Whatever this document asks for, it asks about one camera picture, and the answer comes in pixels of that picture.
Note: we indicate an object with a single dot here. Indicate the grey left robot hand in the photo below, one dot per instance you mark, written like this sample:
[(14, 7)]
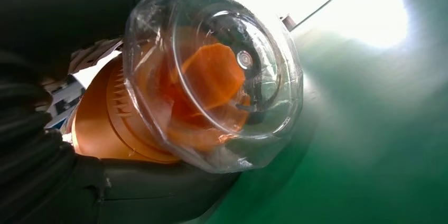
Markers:
[(63, 16)]

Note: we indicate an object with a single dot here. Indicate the orange bottle with clear cap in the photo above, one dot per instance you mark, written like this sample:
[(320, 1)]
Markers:
[(213, 75)]

